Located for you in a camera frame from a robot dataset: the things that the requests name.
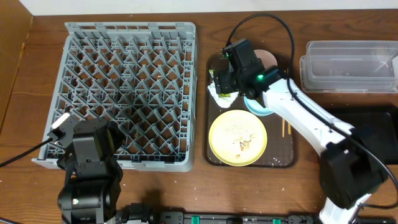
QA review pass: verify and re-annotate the pink bowl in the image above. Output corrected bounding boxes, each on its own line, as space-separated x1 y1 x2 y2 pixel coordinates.
254 49 277 68

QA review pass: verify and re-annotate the green snack wrapper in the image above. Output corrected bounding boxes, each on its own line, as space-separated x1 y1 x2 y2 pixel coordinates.
209 70 230 97

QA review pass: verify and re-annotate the light blue saucer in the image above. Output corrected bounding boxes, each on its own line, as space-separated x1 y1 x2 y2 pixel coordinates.
244 97 273 116

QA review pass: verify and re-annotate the white tissue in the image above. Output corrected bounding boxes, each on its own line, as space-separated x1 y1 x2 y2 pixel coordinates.
208 82 239 108

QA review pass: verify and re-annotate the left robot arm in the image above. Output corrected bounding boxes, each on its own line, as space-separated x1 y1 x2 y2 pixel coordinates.
53 116 125 223

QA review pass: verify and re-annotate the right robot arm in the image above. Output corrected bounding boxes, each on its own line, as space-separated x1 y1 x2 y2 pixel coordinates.
213 39 391 223

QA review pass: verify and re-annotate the left wooden chopstick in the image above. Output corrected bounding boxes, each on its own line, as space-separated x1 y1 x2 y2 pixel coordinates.
282 119 285 138

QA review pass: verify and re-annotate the yellow plate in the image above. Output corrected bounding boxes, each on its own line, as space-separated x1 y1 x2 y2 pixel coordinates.
208 110 267 167

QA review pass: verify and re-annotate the dark brown serving tray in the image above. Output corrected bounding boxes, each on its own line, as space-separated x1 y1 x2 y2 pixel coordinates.
203 52 299 169

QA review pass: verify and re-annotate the grey plastic dish rack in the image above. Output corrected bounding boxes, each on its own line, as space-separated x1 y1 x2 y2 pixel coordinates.
45 22 198 172

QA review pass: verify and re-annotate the clear plastic bin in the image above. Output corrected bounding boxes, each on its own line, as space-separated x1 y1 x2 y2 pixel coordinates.
300 40 397 93

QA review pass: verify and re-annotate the black tray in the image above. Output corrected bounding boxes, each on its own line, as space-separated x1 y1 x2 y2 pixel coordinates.
327 105 397 165

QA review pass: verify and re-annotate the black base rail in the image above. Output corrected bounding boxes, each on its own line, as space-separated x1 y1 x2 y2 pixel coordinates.
115 203 398 224

